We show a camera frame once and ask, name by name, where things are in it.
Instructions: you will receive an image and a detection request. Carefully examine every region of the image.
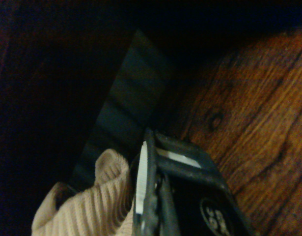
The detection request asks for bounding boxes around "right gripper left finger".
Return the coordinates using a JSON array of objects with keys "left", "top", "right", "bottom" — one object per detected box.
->
[{"left": 132, "top": 127, "right": 159, "bottom": 236}]

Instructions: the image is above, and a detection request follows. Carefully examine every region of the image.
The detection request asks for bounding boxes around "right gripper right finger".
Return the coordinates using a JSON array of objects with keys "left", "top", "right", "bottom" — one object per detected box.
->
[{"left": 153, "top": 130, "right": 230, "bottom": 195}]

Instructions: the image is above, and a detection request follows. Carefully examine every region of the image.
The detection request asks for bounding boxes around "beige shoe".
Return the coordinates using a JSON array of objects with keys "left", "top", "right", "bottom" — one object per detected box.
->
[{"left": 30, "top": 148, "right": 137, "bottom": 236}]

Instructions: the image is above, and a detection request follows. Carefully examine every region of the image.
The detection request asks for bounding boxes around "brown shoe rack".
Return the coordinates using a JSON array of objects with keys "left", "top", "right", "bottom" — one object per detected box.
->
[{"left": 0, "top": 0, "right": 302, "bottom": 236}]

